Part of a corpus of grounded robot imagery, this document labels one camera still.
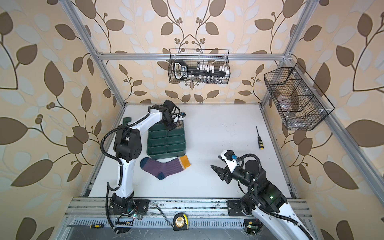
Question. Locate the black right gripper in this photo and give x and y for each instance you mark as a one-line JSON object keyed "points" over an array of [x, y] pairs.
{"points": [[222, 172]]}

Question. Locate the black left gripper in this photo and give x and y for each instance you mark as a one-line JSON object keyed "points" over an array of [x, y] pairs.
{"points": [[175, 125]]}

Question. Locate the green plastic organizer tray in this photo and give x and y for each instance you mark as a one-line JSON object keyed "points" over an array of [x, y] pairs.
{"points": [[164, 144]]}

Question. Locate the purple sock yellow cuff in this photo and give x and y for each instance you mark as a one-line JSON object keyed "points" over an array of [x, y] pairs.
{"points": [[162, 170]]}

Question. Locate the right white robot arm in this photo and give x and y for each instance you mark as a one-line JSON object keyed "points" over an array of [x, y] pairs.
{"points": [[262, 200]]}

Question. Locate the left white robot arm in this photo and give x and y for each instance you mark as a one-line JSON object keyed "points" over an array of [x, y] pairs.
{"points": [[124, 145]]}

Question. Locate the yellow black screwdriver on table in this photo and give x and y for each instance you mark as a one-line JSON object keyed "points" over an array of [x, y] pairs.
{"points": [[260, 142]]}

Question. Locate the black socket set holder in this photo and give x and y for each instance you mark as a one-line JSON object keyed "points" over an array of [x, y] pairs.
{"points": [[183, 71]]}

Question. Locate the yellow black tape measure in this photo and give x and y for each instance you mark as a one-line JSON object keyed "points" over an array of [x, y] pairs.
{"points": [[180, 222]]}

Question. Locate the small yellow black screwdriver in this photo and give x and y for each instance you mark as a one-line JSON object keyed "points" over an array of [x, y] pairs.
{"points": [[96, 226]]}

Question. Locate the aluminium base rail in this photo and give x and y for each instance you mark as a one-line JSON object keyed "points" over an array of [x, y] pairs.
{"points": [[159, 212]]}

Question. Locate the green pipe wrench black handle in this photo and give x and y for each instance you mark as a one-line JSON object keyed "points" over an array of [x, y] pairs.
{"points": [[126, 121]]}

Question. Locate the back wire basket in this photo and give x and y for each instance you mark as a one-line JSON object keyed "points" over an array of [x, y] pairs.
{"points": [[216, 57]]}

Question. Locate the wire basket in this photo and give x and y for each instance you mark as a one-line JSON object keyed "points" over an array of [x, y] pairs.
{"points": [[300, 104], [216, 57]]}

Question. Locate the right wire basket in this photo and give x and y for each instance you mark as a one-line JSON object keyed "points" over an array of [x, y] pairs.
{"points": [[300, 104]]}

